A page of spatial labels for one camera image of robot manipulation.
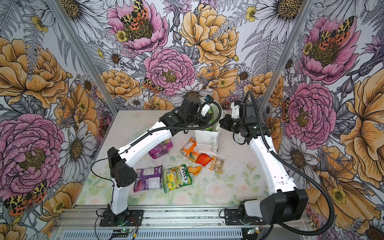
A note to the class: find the small clear cracker packet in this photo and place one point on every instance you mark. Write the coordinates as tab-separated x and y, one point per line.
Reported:
217	164

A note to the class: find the right aluminium corner post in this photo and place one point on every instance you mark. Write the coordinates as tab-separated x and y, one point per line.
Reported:
291	40

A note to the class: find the aluminium frame rail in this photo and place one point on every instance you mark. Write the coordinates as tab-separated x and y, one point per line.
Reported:
156	217

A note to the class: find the white slotted cable duct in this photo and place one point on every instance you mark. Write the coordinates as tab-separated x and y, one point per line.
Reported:
157	234

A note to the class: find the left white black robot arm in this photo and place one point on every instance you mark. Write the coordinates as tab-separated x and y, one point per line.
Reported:
122	160

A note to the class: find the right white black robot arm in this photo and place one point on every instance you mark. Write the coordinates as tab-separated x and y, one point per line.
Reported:
285	202

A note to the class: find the purple Fox's berries candy bag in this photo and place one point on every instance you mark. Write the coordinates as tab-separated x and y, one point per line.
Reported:
148	179

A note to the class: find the orange Fox's fruits candy bag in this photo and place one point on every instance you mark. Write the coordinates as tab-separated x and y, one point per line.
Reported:
190	151

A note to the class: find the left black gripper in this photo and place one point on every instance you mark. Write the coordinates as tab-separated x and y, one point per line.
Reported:
206	116

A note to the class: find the small red snack packet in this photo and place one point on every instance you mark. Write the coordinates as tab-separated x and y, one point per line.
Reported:
203	160

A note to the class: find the white paper bag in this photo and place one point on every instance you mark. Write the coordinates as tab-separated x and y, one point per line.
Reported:
208	142

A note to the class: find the left aluminium corner post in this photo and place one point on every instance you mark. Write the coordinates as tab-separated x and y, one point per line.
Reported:
76	42

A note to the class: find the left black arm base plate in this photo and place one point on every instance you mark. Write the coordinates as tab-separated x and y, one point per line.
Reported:
128	218

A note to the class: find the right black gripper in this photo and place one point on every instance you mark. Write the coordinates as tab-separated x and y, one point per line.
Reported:
226	120

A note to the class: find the green Fox's spring tea bag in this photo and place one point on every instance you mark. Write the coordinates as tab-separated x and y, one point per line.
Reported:
176	177

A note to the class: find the green circuit board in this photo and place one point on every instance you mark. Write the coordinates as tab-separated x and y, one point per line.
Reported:
124	233

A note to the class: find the small orange candy packet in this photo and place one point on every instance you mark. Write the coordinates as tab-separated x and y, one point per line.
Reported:
194	170

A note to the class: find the green Lays chips bag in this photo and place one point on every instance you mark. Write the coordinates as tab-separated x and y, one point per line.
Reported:
215	111

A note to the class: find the aluminium corner post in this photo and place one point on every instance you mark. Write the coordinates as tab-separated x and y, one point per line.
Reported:
76	42
291	40

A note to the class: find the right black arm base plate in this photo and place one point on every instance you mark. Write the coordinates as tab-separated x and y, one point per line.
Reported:
236	217

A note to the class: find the magenta Lot 100 candy bag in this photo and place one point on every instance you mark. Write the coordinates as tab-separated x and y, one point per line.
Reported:
161	149

